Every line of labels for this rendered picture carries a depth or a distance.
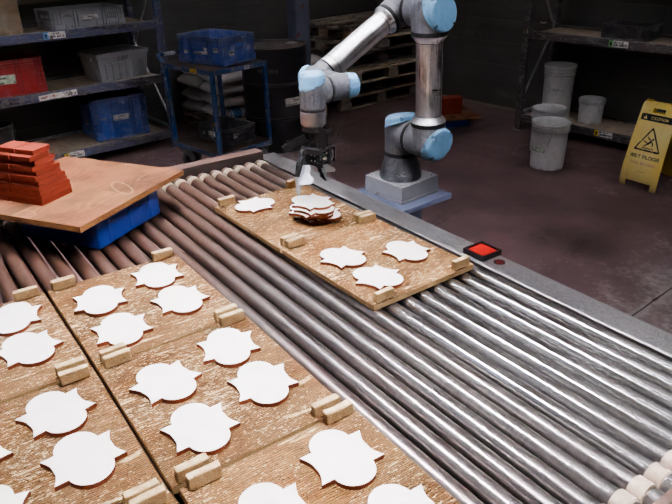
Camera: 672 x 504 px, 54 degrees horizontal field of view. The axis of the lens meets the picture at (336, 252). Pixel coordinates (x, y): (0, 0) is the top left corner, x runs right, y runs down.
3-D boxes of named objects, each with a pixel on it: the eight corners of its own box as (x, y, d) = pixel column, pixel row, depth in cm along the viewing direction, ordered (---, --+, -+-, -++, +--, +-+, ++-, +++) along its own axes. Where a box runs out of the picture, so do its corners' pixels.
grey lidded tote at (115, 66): (131, 69, 604) (127, 43, 594) (153, 74, 582) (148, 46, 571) (80, 79, 572) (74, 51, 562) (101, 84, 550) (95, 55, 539)
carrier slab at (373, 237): (375, 222, 207) (375, 217, 206) (473, 269, 177) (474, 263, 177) (281, 254, 188) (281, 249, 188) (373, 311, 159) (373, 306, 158)
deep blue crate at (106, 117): (135, 124, 626) (128, 84, 610) (151, 133, 596) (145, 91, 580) (82, 134, 600) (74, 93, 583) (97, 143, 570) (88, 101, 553)
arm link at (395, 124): (402, 142, 244) (402, 106, 238) (427, 151, 234) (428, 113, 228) (377, 149, 238) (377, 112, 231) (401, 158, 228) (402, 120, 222)
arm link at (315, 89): (332, 71, 186) (307, 75, 181) (333, 110, 191) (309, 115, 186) (316, 67, 192) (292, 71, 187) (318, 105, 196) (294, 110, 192)
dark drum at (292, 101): (286, 131, 641) (280, 36, 602) (324, 144, 600) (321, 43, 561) (234, 143, 607) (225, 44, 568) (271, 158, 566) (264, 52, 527)
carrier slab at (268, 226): (302, 187, 237) (302, 183, 236) (374, 222, 207) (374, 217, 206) (214, 211, 219) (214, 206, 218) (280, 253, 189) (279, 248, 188)
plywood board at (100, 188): (67, 160, 239) (66, 155, 238) (184, 174, 221) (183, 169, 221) (-52, 210, 197) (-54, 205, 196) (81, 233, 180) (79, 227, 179)
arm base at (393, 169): (402, 165, 250) (402, 140, 246) (429, 176, 239) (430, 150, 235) (371, 174, 243) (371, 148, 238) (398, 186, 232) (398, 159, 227)
